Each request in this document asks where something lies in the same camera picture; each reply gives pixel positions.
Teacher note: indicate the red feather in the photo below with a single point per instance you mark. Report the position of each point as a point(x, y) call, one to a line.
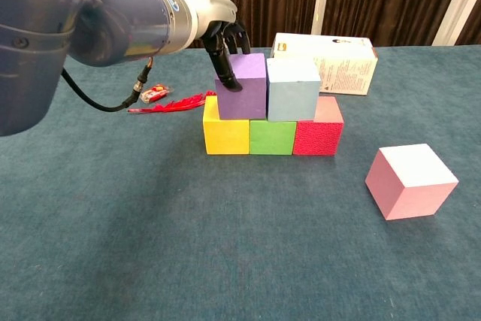
point(180, 103)

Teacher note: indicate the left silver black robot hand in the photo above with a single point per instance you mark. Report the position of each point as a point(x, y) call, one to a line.
point(221, 31)

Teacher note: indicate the red wrapped candy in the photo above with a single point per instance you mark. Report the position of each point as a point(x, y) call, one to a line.
point(154, 93)

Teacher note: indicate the yellow foam cube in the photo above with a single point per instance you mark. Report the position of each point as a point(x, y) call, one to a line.
point(225, 137)

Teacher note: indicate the light blue foam cube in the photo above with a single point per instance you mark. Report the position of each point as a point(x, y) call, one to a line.
point(291, 99)

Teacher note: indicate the red foam cube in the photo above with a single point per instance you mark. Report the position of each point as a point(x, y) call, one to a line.
point(317, 138)

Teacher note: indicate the purple foam cube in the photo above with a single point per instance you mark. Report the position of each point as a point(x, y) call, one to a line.
point(244, 99)

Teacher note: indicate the green foam cube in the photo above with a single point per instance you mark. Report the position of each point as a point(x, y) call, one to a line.
point(271, 137)

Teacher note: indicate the pink foam cube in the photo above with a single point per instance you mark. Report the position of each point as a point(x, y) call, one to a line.
point(406, 185)

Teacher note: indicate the white printed cardboard box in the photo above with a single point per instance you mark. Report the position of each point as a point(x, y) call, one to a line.
point(349, 73)

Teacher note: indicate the blue felt table cloth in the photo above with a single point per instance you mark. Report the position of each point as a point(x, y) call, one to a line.
point(263, 223)

